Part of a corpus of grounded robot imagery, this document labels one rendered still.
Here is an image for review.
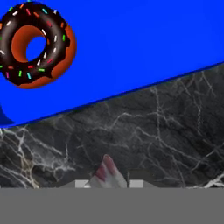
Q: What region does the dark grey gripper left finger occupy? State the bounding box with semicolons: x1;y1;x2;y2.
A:
57;169;96;189

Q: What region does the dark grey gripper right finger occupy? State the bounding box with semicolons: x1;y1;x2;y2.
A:
127;168;160;189

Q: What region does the pink and white dessert piece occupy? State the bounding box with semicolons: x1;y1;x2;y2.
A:
88;153;128;189

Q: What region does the blue tray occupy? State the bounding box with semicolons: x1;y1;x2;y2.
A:
0;0;224;129

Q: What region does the chocolate donut with sprinkles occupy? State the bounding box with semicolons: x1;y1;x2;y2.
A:
0;1;78;89

